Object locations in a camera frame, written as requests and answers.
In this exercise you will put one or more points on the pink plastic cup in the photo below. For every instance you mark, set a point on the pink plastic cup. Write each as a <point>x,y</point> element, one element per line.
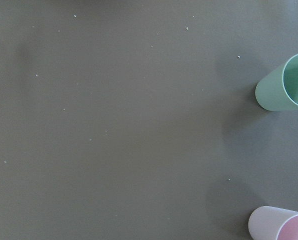
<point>267,223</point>

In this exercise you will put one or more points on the green plastic cup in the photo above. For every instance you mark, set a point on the green plastic cup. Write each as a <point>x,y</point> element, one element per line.
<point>278,91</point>

